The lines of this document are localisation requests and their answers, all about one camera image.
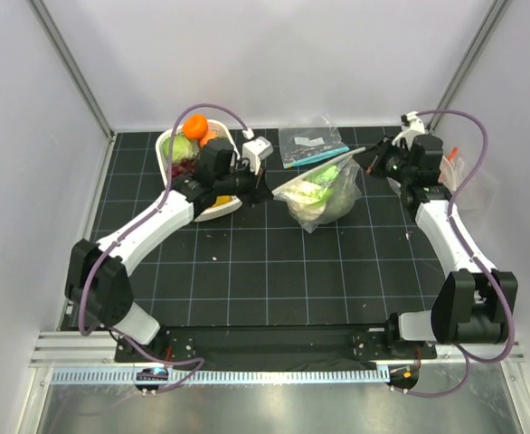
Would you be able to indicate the white dotted zip bag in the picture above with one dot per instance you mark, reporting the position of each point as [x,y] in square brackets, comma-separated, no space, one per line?
[349,169]

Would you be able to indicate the aluminium front rail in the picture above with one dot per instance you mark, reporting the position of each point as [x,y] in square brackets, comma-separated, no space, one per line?
[157,376]

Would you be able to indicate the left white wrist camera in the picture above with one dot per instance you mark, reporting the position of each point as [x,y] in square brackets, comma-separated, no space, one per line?
[256,151]

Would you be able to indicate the orange carrot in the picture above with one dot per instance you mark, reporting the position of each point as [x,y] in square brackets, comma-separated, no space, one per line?
[207,137]

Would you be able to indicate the white perforated plastic basket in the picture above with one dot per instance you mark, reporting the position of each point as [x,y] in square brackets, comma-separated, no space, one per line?
[223,131]

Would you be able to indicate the dark red grapes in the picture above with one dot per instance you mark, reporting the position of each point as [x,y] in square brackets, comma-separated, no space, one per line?
[183,167]

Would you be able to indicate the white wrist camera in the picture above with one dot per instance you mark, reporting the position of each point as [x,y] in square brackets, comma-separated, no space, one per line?
[256,151]
[412,127]

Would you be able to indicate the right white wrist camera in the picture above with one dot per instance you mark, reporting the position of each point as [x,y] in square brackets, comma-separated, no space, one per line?
[412,127]

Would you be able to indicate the blue zipper clear bag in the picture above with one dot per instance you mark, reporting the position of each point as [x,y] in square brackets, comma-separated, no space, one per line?
[314,141]

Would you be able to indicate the orange tangerine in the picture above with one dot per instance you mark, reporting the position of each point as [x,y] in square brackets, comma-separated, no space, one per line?
[196,127]

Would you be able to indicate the green netted melon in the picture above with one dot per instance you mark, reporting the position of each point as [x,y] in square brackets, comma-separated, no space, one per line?
[345,194]

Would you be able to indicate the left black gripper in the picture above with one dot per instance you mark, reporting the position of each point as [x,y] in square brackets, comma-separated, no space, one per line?
[258,191]

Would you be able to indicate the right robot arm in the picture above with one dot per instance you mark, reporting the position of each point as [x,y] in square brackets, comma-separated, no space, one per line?
[475,302]

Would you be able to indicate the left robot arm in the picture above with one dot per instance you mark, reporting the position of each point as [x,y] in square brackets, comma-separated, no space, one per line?
[98,275]

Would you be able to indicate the green cabbage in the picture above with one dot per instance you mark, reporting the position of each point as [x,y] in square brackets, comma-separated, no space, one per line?
[183,148]

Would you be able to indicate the white cauliflower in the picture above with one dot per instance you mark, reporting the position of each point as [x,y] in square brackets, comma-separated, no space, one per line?
[306,200]

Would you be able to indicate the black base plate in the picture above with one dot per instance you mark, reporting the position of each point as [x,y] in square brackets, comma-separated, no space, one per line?
[285,348]

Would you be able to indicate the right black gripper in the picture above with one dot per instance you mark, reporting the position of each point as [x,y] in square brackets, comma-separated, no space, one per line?
[375,157]

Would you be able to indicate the yellow orange mango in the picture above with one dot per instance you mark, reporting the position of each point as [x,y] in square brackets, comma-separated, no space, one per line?
[222,200]

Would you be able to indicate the green cucumber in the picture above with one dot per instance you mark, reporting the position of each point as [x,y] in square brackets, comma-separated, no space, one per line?
[326,176]

